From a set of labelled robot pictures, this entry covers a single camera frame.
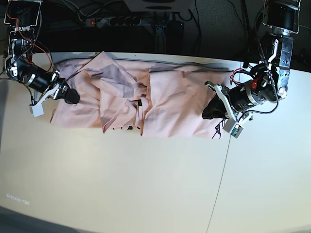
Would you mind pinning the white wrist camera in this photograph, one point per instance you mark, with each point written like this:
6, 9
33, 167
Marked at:
233, 128
36, 110

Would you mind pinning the black box under table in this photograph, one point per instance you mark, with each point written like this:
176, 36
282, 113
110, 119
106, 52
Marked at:
169, 38

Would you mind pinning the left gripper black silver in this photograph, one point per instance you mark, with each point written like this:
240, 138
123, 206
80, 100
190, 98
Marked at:
240, 98

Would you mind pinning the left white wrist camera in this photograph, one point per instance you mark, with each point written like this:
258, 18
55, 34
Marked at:
233, 128

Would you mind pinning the black power strip red switch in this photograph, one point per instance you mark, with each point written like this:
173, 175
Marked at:
113, 21

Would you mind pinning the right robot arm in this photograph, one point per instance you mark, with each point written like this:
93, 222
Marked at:
28, 62

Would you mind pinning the grey box with black oval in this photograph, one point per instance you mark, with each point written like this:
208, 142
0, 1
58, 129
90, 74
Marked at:
158, 5

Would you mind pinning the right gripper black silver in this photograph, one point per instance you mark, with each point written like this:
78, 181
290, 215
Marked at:
44, 82

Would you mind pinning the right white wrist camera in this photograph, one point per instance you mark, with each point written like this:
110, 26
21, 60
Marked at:
36, 110

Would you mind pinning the pink T-shirt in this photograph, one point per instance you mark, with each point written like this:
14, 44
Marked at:
161, 100

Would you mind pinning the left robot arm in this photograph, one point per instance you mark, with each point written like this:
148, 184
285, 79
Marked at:
268, 80

